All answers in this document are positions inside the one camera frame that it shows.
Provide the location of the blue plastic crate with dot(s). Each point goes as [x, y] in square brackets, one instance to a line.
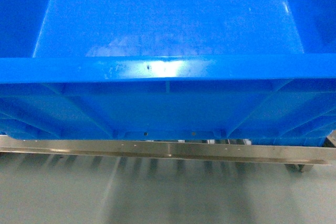
[164, 70]

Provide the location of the stainless steel shelf rail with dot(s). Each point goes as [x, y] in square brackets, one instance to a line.
[303, 157]

